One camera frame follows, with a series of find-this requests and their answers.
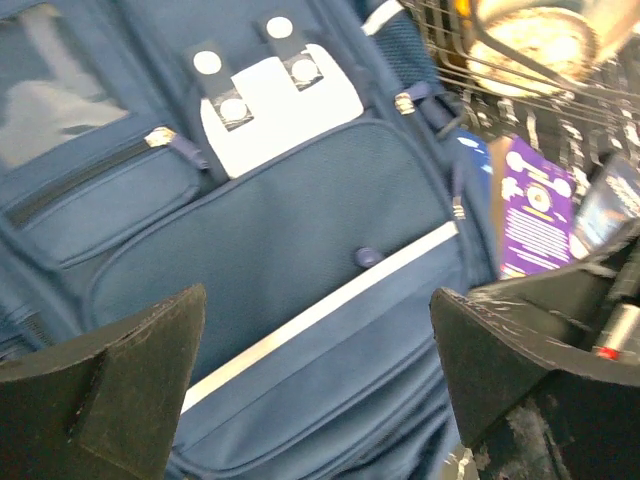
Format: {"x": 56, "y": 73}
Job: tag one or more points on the purple paperback book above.
{"x": 536, "y": 216}

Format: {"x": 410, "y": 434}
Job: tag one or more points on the patterned beige plate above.
{"x": 548, "y": 44}

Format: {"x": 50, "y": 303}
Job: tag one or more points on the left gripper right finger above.
{"x": 529, "y": 406}

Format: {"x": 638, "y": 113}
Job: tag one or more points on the blue dinosaur pencil case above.
{"x": 475, "y": 155}

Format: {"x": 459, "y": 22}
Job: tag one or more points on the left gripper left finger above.
{"x": 106, "y": 404}

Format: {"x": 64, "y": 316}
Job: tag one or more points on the navy blue student backpack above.
{"x": 302, "y": 162}

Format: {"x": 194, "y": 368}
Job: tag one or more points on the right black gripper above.
{"x": 573, "y": 303}

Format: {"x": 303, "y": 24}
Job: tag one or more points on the black wire dish rack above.
{"x": 582, "y": 123}

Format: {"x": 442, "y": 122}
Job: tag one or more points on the dark blue 1984 book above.
{"x": 611, "y": 199}

